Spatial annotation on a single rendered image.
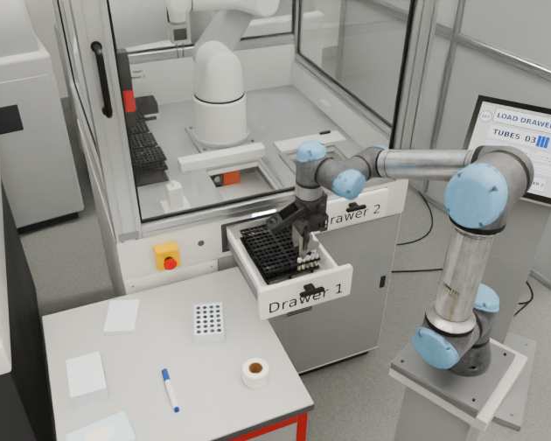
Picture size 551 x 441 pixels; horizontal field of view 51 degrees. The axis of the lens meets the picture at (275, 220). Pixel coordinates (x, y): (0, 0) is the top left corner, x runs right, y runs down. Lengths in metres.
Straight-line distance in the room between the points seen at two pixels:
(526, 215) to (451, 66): 1.36
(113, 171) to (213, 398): 0.66
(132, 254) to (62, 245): 1.64
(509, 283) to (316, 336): 0.78
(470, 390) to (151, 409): 0.82
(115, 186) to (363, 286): 1.09
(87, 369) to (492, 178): 1.09
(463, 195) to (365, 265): 1.08
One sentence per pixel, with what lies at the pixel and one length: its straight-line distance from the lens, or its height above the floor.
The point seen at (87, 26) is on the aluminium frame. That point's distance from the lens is 1.47.
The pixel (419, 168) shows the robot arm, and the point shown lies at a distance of 1.42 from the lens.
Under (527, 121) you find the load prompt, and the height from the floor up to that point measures 1.16.
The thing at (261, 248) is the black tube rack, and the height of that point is 0.90.
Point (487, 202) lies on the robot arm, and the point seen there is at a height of 1.39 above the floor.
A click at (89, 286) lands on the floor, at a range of 3.09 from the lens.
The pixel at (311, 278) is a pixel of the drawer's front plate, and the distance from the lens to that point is 1.62.
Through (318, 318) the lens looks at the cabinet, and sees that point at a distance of 2.29.
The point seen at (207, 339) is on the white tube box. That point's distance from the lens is 1.66.
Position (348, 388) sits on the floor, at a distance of 2.55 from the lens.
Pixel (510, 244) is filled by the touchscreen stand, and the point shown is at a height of 0.69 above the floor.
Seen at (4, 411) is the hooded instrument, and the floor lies 0.58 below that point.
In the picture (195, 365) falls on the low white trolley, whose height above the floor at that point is 0.76.
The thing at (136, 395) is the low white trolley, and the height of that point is 0.76.
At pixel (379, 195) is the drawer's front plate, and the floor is 0.91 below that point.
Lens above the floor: 2.00
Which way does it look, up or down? 36 degrees down
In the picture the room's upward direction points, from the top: 1 degrees clockwise
